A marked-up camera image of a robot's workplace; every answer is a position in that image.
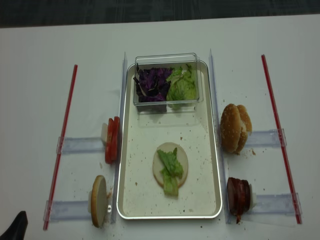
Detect lettuce leaf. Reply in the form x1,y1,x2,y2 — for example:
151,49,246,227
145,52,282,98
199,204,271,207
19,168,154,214
157,147,184,197

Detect green lettuce pile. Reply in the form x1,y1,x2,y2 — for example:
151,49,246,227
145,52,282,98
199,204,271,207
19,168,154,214
166,64,197,102

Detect red tomato slices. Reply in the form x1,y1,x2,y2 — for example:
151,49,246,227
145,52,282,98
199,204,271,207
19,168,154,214
105,116,120,164

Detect white tomato holder block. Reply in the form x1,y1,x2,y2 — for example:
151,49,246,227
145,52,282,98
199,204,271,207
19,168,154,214
100,123,108,146

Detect dark meat patties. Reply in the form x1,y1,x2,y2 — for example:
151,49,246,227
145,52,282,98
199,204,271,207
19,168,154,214
227,177,251,224

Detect purple cabbage leaves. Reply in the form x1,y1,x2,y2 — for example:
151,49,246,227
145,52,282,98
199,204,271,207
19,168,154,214
133,65,173,103

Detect clear plastic salad container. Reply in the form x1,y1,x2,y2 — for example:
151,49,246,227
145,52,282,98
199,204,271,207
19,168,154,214
133,52,203,114

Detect bottom bun slice on tray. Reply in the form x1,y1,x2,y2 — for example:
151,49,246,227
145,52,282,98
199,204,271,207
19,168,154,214
152,142,189,188

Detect sesame bun tops right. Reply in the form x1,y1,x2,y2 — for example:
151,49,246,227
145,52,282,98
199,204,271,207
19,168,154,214
220,103,253,155

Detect cream metal tray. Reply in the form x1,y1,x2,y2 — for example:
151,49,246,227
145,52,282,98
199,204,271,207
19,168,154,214
117,62,223,220

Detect upright bun half left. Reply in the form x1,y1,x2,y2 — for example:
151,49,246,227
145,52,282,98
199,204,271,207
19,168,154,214
90,175,108,228

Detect white patty holder block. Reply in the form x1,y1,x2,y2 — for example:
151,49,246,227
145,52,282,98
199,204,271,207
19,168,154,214
249,184,257,211

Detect right red strip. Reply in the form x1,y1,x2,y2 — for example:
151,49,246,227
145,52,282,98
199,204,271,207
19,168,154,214
261,54,303,225

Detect red strip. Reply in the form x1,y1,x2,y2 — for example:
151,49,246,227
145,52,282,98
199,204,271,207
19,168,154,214
261,54,303,225
43,64,78,231

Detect left red strip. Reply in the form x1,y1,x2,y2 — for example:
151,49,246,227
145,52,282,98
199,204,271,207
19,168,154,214
43,64,78,231

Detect black object bottom left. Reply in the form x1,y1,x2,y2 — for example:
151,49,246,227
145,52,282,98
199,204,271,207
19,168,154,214
0,211,28,240

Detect left long clear rail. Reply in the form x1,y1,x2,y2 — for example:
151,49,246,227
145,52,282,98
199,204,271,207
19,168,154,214
110,52,128,224

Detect long clear rail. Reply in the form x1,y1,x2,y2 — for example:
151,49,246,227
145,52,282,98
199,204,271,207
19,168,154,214
110,52,128,224
208,49,234,225

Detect left upper clear cross rail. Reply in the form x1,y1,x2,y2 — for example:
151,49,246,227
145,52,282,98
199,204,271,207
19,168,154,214
56,137,105,154

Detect clear cross rail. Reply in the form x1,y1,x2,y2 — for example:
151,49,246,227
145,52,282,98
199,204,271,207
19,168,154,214
245,128,287,148
56,137,105,154
252,193,303,218

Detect right upper clear cross rail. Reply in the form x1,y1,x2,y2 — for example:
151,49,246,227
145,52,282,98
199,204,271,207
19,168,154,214
245,128,287,148

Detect right long clear rail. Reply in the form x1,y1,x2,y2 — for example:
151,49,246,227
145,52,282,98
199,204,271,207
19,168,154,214
208,49,234,225

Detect right lower clear cross rail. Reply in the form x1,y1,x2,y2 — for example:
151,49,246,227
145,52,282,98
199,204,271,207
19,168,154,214
252,193,303,218

